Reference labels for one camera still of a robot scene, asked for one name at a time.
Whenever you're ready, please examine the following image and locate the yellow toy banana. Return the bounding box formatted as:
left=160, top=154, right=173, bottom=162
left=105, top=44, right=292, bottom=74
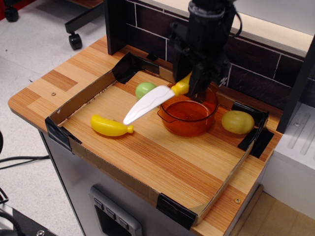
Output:
left=90, top=115, right=134, bottom=137

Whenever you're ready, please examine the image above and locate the green toy apple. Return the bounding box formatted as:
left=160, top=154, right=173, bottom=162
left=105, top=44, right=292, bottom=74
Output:
left=135, top=82, right=156, bottom=100

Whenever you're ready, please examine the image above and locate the yellow toy potato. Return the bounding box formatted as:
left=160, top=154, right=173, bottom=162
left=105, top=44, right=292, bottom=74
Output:
left=221, top=110, right=255, bottom=135

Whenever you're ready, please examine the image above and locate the black vertical shelf post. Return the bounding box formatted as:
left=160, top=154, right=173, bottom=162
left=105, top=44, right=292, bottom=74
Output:
left=277, top=40, right=315, bottom=133

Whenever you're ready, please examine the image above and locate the black caster wheel far left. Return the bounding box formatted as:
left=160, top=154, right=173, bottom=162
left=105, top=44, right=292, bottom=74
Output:
left=4, top=6, right=19, bottom=22

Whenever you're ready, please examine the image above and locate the cardboard fence with black tape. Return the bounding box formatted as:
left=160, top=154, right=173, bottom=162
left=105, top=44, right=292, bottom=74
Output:
left=45, top=54, right=277, bottom=236

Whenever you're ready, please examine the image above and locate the grey oven control panel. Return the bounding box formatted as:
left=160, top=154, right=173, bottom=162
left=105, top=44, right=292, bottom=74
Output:
left=89, top=186, right=143, bottom=236

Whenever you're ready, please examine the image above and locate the yellow handled white toy knife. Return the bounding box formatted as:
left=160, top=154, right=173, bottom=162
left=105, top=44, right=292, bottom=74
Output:
left=123, top=72, right=192, bottom=125

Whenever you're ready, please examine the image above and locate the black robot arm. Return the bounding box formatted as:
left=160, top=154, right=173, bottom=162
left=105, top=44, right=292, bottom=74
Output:
left=170, top=0, right=238, bottom=97

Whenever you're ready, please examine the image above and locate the orange transparent plastic pot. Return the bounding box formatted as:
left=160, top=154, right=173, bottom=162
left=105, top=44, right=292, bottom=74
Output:
left=157, top=84, right=219, bottom=137

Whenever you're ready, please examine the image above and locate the black chair caster wheel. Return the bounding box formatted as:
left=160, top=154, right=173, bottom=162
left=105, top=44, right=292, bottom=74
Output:
left=68, top=33, right=82, bottom=50

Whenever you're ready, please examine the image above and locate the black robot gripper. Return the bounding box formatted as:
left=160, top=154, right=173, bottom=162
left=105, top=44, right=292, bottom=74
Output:
left=169, top=4, right=236, bottom=97

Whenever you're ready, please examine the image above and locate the black floor cable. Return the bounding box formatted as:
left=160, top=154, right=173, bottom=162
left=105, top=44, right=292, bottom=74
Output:
left=0, top=154, right=50, bottom=170

